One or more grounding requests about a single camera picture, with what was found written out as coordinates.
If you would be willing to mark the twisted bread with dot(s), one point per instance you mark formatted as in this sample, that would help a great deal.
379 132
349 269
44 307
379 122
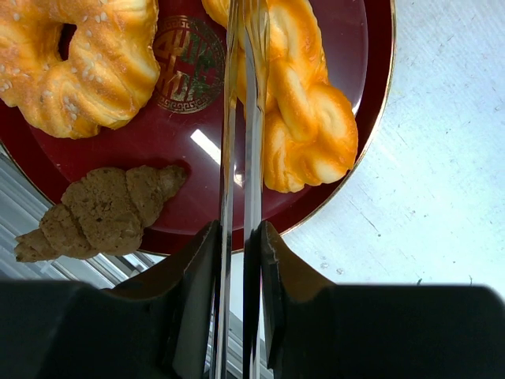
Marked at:
310 134

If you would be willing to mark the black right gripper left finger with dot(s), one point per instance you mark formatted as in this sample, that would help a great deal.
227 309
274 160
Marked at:
154 325

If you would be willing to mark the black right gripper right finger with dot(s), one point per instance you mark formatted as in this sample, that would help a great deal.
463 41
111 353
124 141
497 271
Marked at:
315 328

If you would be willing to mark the aluminium frame rail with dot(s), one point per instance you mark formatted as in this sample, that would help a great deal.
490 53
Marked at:
39 237

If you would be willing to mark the metal serving tongs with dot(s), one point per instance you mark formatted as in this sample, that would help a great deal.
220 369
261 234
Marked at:
241 178

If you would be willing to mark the round glazed ring bread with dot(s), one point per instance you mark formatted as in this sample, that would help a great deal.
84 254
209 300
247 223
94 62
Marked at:
74 67

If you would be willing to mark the brown chocolate bread lump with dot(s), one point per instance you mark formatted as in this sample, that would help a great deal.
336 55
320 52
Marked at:
98 213

